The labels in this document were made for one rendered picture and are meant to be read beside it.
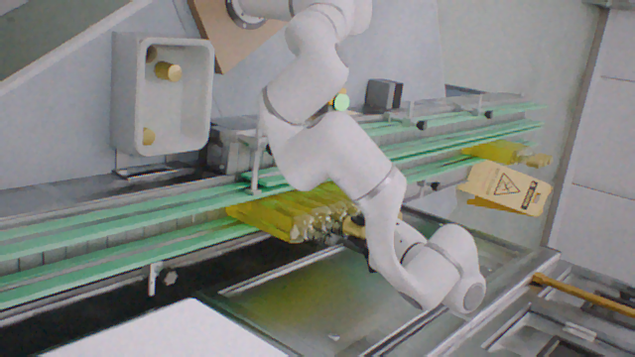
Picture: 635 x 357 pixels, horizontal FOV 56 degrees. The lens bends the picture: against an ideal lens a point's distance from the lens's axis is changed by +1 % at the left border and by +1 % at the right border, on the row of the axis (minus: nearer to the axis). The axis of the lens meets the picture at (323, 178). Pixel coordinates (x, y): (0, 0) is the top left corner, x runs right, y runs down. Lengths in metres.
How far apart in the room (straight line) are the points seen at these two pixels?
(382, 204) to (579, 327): 0.68
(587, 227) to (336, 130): 6.48
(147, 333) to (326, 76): 0.52
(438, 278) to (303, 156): 0.27
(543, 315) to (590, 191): 5.74
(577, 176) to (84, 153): 6.36
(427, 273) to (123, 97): 0.65
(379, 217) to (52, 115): 0.62
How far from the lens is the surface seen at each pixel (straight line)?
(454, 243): 0.92
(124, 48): 1.16
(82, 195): 1.11
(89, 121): 1.20
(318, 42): 0.89
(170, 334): 1.04
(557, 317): 1.43
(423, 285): 0.90
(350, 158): 0.84
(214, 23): 1.30
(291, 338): 1.05
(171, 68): 1.20
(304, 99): 0.91
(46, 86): 1.14
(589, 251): 7.29
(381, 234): 0.87
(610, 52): 6.99
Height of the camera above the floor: 1.75
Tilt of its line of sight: 35 degrees down
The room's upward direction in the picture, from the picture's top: 110 degrees clockwise
